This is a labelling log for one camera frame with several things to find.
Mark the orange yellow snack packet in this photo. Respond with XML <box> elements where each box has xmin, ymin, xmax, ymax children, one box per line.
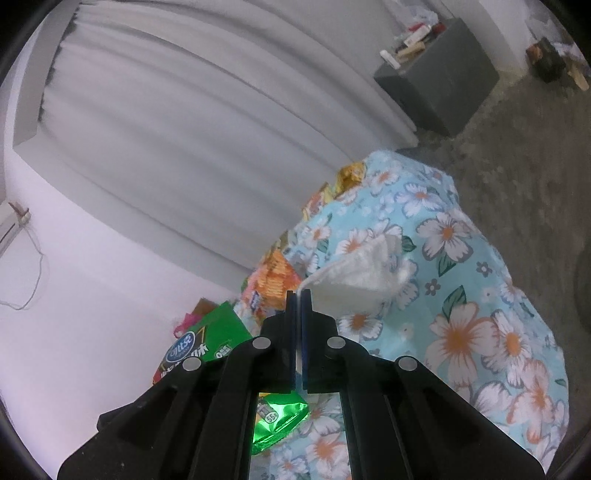
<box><xmin>301</xmin><ymin>182</ymin><xmax>339</xmax><ymax>221</ymax></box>

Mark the floral blue tablecloth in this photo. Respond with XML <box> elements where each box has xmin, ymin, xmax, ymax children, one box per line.
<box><xmin>273</xmin><ymin>151</ymin><xmax>569</xmax><ymax>468</ymax></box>

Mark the white paper tissue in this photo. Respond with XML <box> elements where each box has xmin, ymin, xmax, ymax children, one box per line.
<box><xmin>294</xmin><ymin>233</ymin><xmax>417</xmax><ymax>375</ymax></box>

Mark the green chip bag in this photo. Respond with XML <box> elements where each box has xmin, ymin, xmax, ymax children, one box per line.
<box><xmin>152</xmin><ymin>302</ymin><xmax>310</xmax><ymax>455</ymax></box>

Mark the small gold wrapper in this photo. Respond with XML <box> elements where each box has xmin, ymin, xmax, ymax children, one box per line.
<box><xmin>335</xmin><ymin>161</ymin><xmax>367</xmax><ymax>191</ymax></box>

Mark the white bottle on stool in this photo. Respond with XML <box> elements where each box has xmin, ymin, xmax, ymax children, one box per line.
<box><xmin>380</xmin><ymin>49</ymin><xmax>401</xmax><ymax>70</ymax></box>

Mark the grey curtain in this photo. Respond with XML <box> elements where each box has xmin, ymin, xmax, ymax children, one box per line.
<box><xmin>14</xmin><ymin>1</ymin><xmax>417</xmax><ymax>290</ymax></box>

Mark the pink plastic bag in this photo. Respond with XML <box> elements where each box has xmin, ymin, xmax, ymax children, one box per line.
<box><xmin>173</xmin><ymin>313</ymin><xmax>202</xmax><ymax>338</ymax></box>

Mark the orange pink chip bag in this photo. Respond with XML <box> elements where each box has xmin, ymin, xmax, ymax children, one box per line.
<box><xmin>240</xmin><ymin>245</ymin><xmax>301</xmax><ymax>325</ymax></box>

